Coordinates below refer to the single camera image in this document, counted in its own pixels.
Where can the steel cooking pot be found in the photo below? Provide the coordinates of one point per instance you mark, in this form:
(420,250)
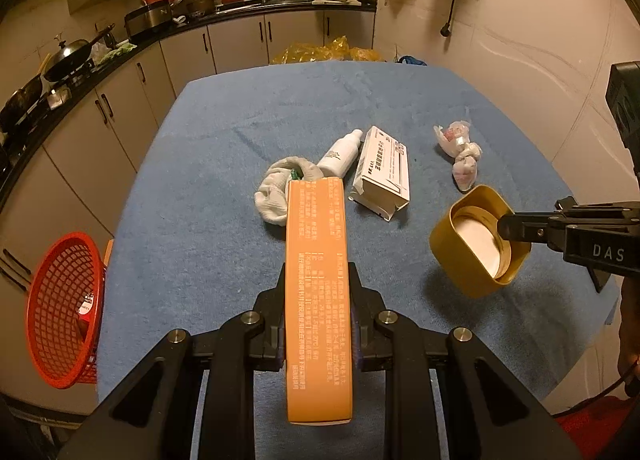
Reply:
(150,20)

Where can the small steel container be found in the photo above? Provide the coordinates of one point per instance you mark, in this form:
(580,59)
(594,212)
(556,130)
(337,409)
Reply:
(57,99)

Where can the red plastic basket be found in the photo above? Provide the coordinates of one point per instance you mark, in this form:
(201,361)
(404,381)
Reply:
(50,340)

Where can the wooden cutting board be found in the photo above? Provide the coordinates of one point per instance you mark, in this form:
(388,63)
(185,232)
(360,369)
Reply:
(335,0)

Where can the green vegetables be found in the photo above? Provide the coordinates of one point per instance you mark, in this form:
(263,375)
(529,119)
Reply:
(112,54)

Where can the white spray bottle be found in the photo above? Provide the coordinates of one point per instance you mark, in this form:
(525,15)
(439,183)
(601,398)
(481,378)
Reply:
(337,157)

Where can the yellow plastic bag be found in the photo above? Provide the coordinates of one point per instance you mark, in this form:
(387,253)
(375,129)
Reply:
(310,52)

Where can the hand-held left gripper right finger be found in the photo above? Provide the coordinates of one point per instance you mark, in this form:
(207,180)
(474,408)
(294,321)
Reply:
(367,340)

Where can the gold bottle cap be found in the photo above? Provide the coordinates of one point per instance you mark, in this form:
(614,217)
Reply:
(450,250)

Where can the white medicine box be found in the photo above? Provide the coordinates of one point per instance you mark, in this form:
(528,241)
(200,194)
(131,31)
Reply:
(382,170)

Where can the person's right forearm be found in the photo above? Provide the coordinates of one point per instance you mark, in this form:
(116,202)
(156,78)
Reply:
(629,340)

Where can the blue bag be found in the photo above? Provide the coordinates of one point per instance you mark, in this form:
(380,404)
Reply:
(412,60)

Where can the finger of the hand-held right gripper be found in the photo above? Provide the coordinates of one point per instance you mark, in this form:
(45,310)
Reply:
(525,227)

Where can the orange medicine box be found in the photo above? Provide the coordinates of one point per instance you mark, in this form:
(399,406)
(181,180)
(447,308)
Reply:
(315,265)

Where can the white sock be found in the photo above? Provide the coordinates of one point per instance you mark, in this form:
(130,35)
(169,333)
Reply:
(272,195)

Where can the dark round pot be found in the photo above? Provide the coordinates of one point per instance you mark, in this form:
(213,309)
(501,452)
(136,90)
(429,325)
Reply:
(200,2)

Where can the grey kitchen cabinets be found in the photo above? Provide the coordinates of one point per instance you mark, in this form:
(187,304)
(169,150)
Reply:
(130,105)

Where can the person's red clothing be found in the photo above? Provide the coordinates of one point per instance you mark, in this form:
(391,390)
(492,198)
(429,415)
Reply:
(600,425)

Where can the black frying pan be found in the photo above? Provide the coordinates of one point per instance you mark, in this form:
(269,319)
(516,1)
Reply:
(20,102)

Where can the blue tablecloth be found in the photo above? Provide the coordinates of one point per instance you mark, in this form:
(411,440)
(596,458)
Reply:
(250,105)

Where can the black wok with lid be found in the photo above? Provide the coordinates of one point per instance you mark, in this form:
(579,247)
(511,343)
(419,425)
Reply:
(67,60)

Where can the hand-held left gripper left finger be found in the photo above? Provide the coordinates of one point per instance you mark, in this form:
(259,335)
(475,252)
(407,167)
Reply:
(270,335)

